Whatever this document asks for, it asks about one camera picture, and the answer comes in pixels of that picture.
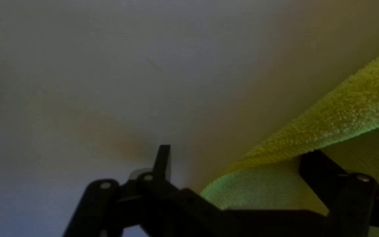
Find green microfibre towel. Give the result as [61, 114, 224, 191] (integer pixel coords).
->
[200, 40, 379, 237]

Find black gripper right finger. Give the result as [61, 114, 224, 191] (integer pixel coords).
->
[300, 149, 379, 237]

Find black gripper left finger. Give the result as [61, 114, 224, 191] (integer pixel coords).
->
[62, 144, 224, 237]

